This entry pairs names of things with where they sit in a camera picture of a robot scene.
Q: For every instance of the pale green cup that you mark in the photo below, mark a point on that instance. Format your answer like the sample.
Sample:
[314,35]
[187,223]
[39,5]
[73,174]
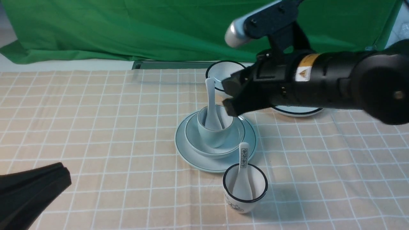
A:
[215,138]

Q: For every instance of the black rimmed white cup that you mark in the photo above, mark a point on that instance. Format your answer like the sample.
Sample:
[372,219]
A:
[258,183]

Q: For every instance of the patterned white ceramic spoon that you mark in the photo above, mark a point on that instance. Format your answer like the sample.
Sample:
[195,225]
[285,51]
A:
[242,187]

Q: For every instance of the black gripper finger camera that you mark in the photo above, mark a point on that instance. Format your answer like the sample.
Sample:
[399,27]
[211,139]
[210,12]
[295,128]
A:
[25,195]

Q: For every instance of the black rimmed cartoon plate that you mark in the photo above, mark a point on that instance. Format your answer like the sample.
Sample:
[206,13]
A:
[294,111]

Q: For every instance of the beige checkered tablecloth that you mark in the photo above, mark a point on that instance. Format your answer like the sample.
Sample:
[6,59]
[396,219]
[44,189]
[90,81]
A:
[114,131]

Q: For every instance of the plain white ceramic spoon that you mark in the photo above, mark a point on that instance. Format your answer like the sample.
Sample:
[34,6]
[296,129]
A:
[212,108]

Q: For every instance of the black rimmed white bowl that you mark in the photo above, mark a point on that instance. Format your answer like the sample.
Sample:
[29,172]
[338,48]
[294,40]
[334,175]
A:
[221,70]

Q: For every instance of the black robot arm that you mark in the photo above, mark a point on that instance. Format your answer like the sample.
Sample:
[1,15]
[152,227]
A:
[372,82]

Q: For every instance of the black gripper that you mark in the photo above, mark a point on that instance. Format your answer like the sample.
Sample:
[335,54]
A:
[267,83]

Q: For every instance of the green backdrop cloth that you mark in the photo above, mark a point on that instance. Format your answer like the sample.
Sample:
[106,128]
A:
[179,30]

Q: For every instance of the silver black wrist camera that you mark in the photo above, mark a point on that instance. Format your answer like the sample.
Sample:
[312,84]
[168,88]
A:
[277,21]

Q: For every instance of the pale green rimmed bowl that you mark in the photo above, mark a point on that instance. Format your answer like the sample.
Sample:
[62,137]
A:
[231,143]

